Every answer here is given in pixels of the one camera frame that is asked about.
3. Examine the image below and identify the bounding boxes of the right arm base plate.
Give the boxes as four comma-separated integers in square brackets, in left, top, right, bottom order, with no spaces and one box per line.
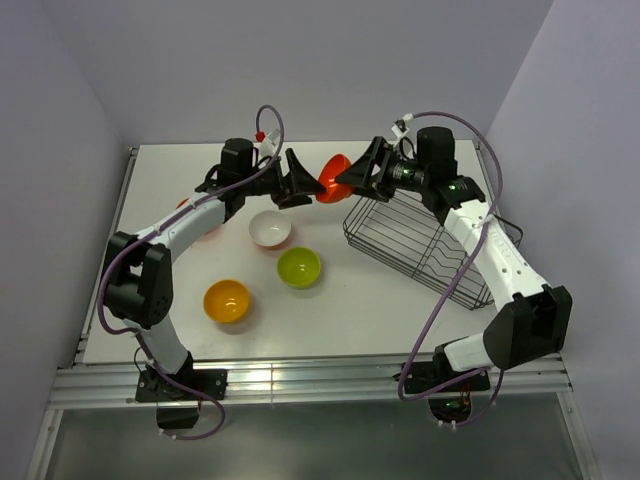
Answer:
[393,360,491,427]

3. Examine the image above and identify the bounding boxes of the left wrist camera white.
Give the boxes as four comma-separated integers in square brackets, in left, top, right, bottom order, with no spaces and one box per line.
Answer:
[255,129,281,157]

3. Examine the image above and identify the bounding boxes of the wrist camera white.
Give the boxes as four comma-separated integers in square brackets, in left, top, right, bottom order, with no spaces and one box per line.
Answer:
[255,129,281,157]
[391,113,414,142]

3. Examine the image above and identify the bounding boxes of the lime green bowl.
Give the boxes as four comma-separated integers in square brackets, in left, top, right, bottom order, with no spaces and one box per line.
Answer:
[277,247,322,289]

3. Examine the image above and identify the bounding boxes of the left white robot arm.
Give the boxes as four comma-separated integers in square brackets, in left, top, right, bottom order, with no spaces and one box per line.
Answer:
[96,138,325,399]

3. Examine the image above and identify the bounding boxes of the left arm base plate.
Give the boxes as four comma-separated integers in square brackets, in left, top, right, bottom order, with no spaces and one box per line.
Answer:
[135,368,229,431]

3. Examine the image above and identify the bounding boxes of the yellow-orange bowl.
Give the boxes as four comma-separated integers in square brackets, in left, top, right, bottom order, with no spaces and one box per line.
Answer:
[202,279,251,324]

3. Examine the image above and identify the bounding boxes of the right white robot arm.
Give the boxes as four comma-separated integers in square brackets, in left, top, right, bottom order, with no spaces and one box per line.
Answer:
[334,126,572,390]

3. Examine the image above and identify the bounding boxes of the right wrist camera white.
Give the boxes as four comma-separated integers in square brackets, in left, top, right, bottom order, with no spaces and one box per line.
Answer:
[391,113,414,142]

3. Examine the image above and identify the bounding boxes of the white bowl orange outside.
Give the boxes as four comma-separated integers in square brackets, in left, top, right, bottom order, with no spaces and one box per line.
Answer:
[248,210,292,249]

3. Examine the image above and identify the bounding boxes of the dark wire dish rack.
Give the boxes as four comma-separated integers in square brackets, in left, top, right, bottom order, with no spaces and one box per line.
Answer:
[342,189,524,312]

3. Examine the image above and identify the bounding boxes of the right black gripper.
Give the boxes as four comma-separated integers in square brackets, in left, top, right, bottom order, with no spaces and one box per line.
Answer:
[335,136,430,203]

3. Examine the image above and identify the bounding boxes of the red-orange plastic bowl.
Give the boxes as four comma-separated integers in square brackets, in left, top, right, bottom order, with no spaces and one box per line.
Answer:
[315,154,354,204]

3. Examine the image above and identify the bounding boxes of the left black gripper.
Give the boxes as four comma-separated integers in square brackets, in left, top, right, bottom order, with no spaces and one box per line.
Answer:
[240,149,325,210]

